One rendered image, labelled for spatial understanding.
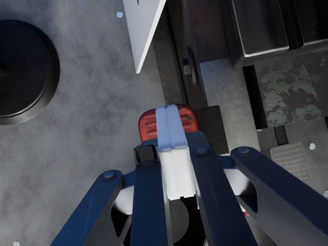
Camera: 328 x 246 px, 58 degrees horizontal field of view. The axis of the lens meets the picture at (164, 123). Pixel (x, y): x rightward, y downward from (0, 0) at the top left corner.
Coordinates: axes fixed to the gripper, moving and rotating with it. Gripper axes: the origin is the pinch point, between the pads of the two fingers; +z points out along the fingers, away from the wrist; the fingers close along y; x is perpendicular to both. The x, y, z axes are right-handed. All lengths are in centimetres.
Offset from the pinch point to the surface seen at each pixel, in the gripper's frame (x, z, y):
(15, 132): -25, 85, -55
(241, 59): 0.2, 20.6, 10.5
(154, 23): 5, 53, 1
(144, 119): -2.3, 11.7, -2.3
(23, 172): -38, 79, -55
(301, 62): -2.4, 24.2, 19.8
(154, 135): -3.9, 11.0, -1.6
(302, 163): -42, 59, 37
